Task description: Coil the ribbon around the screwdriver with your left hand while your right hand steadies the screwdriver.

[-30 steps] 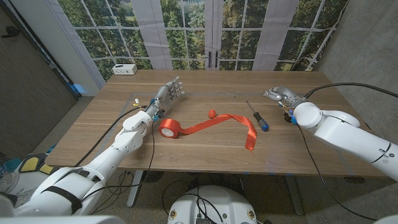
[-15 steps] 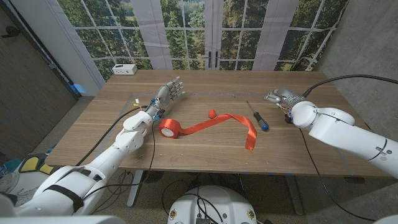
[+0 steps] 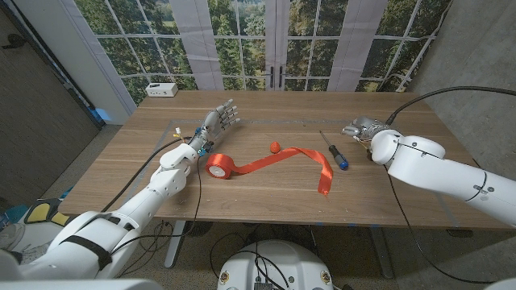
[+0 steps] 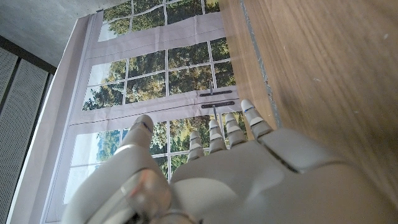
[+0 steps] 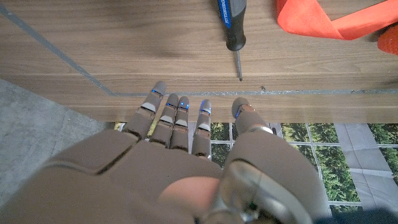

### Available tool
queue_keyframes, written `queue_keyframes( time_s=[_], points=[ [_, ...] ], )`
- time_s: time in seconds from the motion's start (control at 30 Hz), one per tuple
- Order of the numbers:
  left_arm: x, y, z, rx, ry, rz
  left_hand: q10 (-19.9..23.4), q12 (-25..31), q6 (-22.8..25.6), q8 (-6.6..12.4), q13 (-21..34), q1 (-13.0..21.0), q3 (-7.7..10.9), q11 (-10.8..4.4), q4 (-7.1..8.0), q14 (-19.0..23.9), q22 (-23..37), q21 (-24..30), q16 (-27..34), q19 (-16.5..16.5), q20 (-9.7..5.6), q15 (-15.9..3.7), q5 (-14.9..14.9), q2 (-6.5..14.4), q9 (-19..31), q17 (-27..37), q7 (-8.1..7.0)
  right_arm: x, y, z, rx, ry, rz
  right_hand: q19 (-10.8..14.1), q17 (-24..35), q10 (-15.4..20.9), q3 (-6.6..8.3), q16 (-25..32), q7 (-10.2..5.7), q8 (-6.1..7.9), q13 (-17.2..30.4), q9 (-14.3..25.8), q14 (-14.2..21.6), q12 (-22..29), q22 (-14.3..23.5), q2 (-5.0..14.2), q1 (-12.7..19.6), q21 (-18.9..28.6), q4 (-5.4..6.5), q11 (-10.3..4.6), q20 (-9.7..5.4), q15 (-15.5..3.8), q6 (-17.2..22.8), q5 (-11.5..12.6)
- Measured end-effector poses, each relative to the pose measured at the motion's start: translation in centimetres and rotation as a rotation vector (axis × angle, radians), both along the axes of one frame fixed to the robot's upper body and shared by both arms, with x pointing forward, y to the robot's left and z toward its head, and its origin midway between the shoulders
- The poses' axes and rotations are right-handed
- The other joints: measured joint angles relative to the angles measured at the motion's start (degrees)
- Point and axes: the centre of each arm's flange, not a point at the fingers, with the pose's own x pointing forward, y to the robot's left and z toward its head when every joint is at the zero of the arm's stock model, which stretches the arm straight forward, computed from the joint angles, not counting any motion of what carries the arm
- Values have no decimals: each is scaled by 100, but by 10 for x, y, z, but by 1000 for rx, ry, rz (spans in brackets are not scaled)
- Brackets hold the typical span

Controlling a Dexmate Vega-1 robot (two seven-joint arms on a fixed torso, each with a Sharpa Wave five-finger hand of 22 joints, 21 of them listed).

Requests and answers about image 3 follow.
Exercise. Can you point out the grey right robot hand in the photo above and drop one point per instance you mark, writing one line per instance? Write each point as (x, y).
(364, 127)

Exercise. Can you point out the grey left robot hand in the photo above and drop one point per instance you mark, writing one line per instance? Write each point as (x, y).
(211, 123)

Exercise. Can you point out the orange satin ribbon roll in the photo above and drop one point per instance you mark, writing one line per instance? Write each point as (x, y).
(219, 163)

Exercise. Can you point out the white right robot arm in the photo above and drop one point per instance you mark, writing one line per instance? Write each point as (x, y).
(435, 173)

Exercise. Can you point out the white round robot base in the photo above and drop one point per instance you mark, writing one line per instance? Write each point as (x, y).
(290, 266)

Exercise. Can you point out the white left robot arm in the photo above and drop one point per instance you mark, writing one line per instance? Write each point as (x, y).
(169, 181)

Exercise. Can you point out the white power strip box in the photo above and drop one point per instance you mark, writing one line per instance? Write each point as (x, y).
(161, 89)

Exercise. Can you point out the small orange ball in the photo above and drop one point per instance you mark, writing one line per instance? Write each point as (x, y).
(275, 147)

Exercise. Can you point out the printed window forest backdrop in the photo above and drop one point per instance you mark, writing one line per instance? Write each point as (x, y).
(363, 40)

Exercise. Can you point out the black round floor object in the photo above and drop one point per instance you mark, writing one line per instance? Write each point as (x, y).
(198, 228)

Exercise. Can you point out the blue tape patch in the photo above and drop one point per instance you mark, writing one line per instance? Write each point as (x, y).
(101, 114)

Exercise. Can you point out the grey metal table leg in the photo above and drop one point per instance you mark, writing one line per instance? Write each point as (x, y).
(383, 258)
(175, 245)

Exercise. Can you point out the black connector box on base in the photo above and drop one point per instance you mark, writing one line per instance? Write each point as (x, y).
(263, 287)

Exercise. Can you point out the dark wooden door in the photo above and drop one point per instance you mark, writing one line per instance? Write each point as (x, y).
(24, 121)

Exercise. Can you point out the yellow black foot pedal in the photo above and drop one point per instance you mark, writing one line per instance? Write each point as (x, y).
(40, 211)

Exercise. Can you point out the grey white sneaker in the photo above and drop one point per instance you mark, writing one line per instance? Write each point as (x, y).
(10, 235)
(38, 251)

